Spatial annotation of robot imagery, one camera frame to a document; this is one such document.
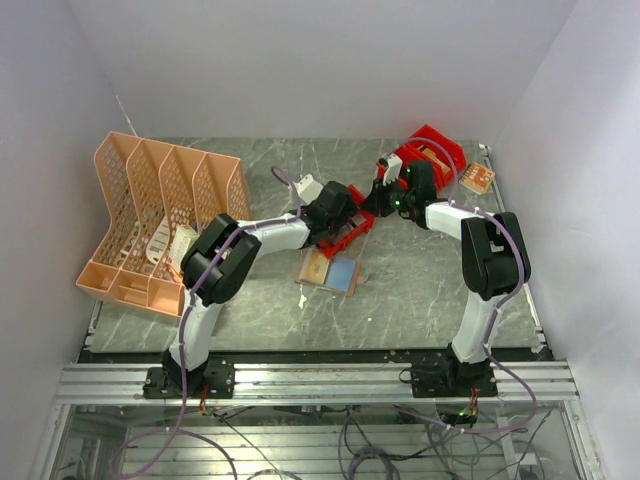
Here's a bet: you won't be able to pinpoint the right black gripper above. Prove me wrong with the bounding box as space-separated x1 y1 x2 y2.
360 174 415 218

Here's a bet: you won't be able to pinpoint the red bin with cards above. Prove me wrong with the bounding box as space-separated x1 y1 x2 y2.
316 184 376 259

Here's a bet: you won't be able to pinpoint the white credit card stack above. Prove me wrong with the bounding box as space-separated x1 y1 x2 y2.
337 213 366 237

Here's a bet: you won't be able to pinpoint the brown leather card holder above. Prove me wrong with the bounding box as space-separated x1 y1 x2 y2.
294 248 369 296

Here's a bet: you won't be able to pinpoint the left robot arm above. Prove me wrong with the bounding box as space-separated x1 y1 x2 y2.
162 181 364 397

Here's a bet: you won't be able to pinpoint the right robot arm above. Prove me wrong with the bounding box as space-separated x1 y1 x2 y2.
362 155 531 398

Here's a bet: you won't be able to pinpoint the white ruler card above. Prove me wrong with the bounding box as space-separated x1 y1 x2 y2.
145 217 170 265

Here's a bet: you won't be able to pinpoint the brown item in bin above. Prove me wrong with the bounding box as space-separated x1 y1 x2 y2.
422 146 450 174

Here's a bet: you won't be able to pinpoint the red bin front pair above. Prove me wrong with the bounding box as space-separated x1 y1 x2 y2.
393 145 443 190

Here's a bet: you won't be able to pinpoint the red bin pair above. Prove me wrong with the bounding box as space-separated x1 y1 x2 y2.
393 145 443 190
402 125 467 191

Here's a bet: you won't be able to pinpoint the red bin rear pair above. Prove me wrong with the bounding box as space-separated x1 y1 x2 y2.
402 125 467 191

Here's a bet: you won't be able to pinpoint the orange spiral notepad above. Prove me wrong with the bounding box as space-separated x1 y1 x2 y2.
459 162 496 195

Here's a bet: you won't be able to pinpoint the green white carton box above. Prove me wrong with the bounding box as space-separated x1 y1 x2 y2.
167 225 199 273

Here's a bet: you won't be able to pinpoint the peach file organizer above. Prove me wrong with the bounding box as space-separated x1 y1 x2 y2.
76 132 251 317

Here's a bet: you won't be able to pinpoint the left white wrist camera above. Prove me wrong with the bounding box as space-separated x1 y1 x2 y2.
296 174 324 204

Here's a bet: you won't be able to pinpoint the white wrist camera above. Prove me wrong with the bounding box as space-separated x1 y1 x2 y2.
379 153 403 186
296 174 324 204

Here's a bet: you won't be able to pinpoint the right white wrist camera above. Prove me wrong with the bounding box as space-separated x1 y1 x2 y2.
379 153 403 186

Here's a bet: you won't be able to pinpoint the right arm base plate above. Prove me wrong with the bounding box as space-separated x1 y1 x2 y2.
399 361 498 398

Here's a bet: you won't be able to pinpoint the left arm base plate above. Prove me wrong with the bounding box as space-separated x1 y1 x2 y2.
143 362 236 400

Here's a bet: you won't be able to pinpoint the loose floor cables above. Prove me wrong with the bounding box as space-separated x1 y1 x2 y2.
199 399 551 480

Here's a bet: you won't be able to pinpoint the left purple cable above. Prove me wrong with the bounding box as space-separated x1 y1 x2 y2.
109 166 306 480

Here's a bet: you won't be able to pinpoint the aluminium rail frame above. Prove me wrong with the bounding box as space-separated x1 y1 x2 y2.
54 361 579 406

